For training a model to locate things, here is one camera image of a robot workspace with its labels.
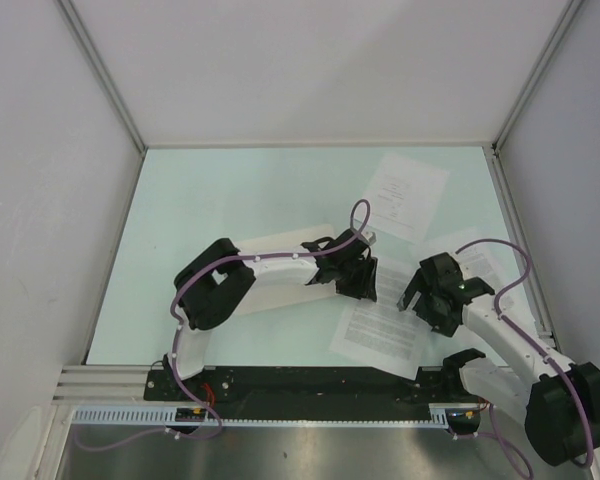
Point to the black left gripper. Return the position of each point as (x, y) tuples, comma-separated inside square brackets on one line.
[(363, 285)]

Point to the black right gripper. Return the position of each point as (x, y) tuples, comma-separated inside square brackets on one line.
[(443, 324)]

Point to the dense text paper sheet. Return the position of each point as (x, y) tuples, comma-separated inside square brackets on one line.
[(377, 334)]

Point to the sparse text paper sheet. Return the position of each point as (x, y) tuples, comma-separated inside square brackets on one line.
[(404, 195)]

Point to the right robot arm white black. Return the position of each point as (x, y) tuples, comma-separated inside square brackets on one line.
[(555, 399)]

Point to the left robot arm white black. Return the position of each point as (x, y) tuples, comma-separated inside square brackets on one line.
[(211, 288)]

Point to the far right text paper sheet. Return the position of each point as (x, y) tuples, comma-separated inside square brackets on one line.
[(496, 263)]

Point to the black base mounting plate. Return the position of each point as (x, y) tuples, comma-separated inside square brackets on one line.
[(462, 417)]

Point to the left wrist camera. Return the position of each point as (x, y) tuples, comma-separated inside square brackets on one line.
[(368, 237)]

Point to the aluminium front frame rail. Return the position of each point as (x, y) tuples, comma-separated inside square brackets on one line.
[(100, 382)]

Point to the grey slotted cable duct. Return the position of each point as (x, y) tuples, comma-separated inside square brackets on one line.
[(173, 416)]

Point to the right aluminium corner post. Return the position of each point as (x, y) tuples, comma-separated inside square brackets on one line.
[(557, 36)]

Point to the aluminium corner post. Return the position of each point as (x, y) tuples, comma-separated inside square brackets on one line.
[(94, 60), (557, 36)]

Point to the left aluminium corner post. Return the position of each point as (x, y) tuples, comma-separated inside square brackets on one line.
[(94, 60)]

